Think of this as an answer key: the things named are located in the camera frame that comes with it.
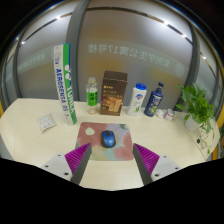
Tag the floral pastel mouse pad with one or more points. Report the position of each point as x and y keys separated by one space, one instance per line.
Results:
x=123 y=143

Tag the green plant in white pot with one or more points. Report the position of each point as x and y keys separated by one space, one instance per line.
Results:
x=198 y=106

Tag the small white jar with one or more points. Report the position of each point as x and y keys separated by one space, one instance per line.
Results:
x=169 y=115

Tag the crumpled white tissue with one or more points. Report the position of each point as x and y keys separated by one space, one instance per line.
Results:
x=160 y=113

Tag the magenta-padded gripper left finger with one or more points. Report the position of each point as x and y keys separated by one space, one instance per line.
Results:
x=77 y=159

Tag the white green shuttlecock tube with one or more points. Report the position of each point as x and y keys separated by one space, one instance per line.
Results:
x=65 y=85

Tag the brown cracker box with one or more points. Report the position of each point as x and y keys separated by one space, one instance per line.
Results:
x=113 y=95

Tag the white bottle with blue cap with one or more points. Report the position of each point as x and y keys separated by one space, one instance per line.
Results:
x=136 y=101

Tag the blue and black computer mouse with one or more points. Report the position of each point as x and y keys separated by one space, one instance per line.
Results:
x=108 y=139

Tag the clear bottle with green label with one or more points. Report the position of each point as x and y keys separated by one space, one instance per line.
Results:
x=92 y=98

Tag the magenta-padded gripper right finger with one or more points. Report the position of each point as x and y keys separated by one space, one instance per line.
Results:
x=147 y=160

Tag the dark blue pump bottle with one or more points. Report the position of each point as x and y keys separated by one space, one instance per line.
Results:
x=153 y=101

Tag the small white dotted packet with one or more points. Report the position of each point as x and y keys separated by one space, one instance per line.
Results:
x=46 y=122

